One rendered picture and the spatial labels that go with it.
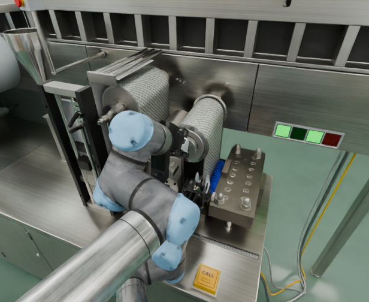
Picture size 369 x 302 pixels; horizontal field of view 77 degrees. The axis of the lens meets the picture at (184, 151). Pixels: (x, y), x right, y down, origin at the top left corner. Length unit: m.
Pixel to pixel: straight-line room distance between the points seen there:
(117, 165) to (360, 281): 2.00
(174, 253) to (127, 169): 0.28
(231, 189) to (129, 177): 0.57
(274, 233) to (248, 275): 1.30
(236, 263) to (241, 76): 0.69
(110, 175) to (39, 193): 0.84
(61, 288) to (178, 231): 0.16
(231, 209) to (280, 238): 1.32
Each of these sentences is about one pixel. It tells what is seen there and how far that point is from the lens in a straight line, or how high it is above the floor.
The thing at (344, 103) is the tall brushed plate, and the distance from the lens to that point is 1.02.
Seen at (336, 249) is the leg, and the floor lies 0.35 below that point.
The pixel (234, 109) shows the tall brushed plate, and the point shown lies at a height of 1.24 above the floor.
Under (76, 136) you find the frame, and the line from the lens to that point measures 0.89.
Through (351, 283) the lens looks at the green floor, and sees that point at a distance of 2.18.
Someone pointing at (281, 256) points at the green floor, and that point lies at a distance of 2.07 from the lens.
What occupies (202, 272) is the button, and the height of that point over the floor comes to 0.92.
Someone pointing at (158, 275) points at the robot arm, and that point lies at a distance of 0.73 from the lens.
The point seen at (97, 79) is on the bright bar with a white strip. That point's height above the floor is 1.44.
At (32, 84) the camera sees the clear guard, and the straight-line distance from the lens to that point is 1.52.
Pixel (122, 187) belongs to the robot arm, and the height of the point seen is 1.39.
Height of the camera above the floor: 1.69
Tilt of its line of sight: 36 degrees down
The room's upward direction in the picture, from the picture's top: straight up
